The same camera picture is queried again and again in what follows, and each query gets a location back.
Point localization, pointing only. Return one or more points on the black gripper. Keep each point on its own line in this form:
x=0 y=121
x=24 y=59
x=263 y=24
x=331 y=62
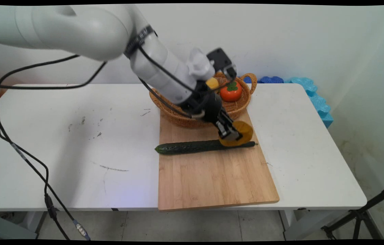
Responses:
x=207 y=105

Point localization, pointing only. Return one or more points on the mustard yellow round food toy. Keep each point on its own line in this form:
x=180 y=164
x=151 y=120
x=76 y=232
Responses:
x=243 y=131

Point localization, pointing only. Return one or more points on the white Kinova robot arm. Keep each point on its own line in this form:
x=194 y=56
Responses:
x=76 y=30

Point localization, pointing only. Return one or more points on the woven wicker basket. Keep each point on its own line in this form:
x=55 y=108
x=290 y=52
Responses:
x=236 y=107

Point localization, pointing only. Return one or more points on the orange persimmon with green calyx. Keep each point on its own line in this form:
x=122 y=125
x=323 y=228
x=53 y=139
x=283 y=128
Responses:
x=230 y=91

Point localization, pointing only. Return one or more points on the dark green cucumber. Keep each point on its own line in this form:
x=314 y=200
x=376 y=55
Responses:
x=192 y=147

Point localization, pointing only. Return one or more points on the yellow fruit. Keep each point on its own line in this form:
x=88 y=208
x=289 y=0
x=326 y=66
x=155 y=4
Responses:
x=212 y=83

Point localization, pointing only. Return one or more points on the bamboo cutting board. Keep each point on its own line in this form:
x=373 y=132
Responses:
x=212 y=180

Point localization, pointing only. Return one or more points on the dark blue foam piece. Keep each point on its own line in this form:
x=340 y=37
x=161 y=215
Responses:
x=271 y=80

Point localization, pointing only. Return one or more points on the light blue foam piece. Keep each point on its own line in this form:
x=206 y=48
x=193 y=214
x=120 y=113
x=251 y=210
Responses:
x=314 y=97

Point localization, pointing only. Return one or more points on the white table leg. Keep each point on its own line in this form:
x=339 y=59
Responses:
x=289 y=224

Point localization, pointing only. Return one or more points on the black tripod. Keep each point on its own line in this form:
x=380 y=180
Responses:
x=362 y=214

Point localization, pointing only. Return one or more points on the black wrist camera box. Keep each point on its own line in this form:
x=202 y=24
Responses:
x=222 y=61

